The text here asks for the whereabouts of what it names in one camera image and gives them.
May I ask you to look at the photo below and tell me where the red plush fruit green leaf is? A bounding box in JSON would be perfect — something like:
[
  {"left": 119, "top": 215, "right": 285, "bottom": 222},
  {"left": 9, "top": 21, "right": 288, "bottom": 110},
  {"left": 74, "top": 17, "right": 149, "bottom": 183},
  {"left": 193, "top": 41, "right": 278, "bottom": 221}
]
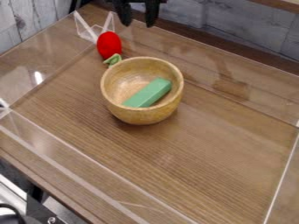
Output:
[{"left": 98, "top": 31, "right": 123, "bottom": 67}]

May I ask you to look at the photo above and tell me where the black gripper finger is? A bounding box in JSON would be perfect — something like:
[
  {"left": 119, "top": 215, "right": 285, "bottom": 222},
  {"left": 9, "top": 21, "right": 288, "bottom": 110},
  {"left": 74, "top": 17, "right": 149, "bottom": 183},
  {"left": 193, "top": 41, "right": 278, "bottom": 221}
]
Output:
[
  {"left": 145, "top": 0, "right": 161, "bottom": 27},
  {"left": 113, "top": 0, "right": 133, "bottom": 26}
]

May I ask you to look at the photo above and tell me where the black cable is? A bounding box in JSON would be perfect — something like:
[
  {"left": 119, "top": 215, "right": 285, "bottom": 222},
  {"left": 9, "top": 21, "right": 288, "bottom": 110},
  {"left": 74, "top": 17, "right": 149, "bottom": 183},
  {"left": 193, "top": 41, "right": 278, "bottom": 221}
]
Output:
[{"left": 0, "top": 203, "right": 29, "bottom": 224}]

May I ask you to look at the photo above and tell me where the green rectangular block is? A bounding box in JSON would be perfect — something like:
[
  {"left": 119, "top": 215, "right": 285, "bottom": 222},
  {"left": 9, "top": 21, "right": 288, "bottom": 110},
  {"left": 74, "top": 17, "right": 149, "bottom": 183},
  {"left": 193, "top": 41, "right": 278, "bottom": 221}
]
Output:
[{"left": 123, "top": 78, "right": 173, "bottom": 108}]

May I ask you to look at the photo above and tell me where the wooden bowl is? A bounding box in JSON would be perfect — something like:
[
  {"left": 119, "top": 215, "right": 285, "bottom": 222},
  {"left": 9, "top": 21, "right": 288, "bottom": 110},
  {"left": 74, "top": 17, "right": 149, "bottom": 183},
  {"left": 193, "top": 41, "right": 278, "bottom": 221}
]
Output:
[{"left": 101, "top": 57, "right": 185, "bottom": 125}]

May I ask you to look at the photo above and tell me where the black table leg bracket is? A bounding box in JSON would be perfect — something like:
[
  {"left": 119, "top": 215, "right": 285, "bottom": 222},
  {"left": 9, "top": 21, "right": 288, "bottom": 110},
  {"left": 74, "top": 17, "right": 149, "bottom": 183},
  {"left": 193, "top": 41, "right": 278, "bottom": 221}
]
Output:
[{"left": 27, "top": 185, "right": 61, "bottom": 224}]

